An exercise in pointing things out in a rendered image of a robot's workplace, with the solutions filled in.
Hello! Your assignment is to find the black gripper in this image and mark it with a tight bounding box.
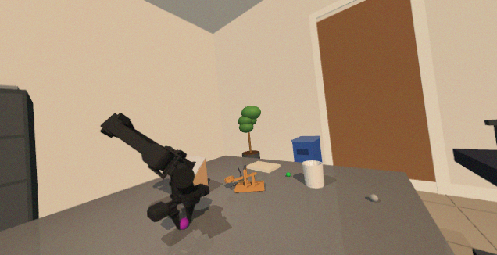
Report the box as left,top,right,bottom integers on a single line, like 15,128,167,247
147,181,209,230

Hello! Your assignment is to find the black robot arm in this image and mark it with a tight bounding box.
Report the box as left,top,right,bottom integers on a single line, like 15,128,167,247
100,113,205,207

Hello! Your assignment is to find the magenta ball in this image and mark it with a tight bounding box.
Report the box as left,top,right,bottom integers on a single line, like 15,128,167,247
180,218,189,230

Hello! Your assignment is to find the white cup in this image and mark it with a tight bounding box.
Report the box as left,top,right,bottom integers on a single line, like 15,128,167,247
302,160,324,188

